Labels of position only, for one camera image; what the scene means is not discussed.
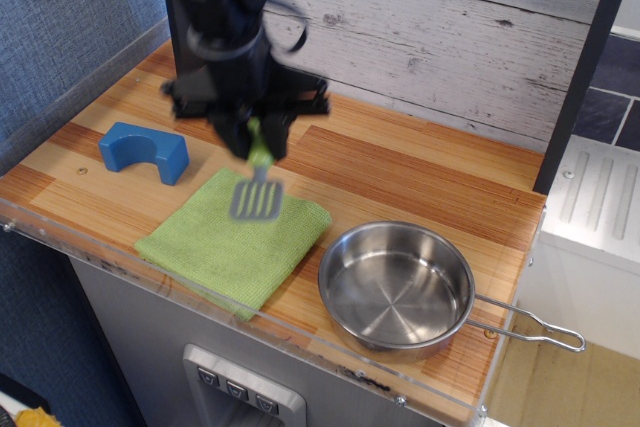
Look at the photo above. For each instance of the grey control panel with buttons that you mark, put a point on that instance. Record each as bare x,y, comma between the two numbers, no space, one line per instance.
227,394

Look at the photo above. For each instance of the white ridged side counter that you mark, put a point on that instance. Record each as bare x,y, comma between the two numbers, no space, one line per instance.
583,271

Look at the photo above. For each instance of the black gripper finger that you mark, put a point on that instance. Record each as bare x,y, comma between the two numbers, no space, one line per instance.
234,132
275,131

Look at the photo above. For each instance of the green folded cloth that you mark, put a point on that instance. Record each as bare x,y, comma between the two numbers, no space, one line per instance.
240,264

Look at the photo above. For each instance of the dark vertical post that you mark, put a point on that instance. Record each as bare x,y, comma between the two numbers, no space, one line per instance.
185,15
593,48

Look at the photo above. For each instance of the clear acrylic front guard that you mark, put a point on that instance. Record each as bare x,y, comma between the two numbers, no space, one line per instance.
149,316

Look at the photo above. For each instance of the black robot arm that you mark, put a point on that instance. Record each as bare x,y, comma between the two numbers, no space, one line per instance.
229,27

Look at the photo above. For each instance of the blue arch block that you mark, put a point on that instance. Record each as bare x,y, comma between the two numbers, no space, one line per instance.
126,144

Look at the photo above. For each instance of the yellow object at corner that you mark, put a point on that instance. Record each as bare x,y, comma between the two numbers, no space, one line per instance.
36,418

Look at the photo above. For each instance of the dark left vertical post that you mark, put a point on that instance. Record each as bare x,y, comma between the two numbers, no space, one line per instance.
185,15

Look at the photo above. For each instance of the silver pot with wire handle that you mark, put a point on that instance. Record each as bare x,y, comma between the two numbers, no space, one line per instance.
399,292

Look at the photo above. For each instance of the green handled grey spatula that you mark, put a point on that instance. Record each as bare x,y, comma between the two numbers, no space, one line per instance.
257,199

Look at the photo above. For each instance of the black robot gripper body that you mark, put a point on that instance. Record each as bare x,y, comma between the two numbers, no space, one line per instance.
249,83

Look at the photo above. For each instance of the dark right vertical post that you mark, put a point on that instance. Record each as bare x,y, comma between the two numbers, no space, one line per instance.
593,48

